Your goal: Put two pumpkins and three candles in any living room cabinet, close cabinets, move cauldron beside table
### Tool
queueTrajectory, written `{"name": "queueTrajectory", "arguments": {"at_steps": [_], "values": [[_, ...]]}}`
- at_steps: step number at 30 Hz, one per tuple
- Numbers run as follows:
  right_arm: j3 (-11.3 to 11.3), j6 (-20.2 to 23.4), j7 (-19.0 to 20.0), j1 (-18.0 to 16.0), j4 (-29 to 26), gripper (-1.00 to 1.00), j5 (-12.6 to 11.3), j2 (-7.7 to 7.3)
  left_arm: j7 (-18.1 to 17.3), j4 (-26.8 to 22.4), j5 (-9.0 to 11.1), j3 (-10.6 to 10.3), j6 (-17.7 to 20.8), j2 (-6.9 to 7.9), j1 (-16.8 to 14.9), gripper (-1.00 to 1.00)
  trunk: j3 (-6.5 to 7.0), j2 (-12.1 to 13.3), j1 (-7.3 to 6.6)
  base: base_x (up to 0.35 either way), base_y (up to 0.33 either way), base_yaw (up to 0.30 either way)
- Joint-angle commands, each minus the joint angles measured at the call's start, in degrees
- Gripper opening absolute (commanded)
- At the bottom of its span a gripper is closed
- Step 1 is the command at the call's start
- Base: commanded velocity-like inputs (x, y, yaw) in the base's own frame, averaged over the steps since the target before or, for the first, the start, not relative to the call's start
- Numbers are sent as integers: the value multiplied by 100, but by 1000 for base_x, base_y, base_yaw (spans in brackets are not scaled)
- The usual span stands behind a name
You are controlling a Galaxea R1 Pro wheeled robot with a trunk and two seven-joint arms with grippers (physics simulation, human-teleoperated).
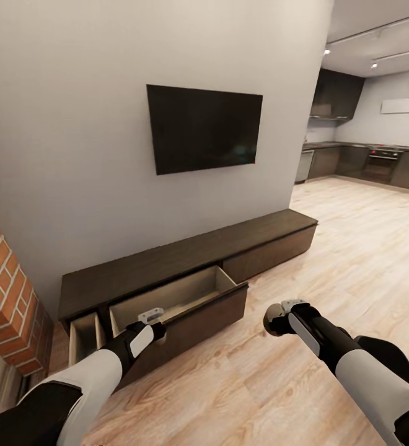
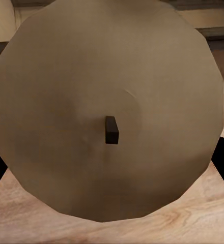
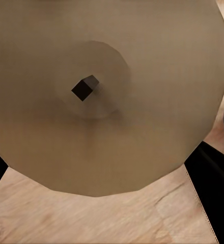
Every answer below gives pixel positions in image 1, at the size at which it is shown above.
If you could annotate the oven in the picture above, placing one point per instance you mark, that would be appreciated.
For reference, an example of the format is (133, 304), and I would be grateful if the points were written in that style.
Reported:
(382, 162)

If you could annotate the pillar candle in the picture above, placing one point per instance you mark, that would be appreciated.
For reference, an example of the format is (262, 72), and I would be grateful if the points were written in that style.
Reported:
(274, 310)
(158, 343)

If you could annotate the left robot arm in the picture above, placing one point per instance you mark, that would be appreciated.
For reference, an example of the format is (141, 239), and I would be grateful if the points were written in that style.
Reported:
(61, 409)

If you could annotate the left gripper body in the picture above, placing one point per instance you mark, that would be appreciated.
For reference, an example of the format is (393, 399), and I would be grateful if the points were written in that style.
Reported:
(159, 331)

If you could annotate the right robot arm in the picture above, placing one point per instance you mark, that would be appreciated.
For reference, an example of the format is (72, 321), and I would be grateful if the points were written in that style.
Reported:
(382, 396)

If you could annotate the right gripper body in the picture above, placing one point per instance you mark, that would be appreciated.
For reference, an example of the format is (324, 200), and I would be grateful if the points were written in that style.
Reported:
(282, 326)

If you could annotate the cauldron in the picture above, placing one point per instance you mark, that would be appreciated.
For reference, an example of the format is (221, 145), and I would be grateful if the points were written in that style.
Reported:
(387, 353)

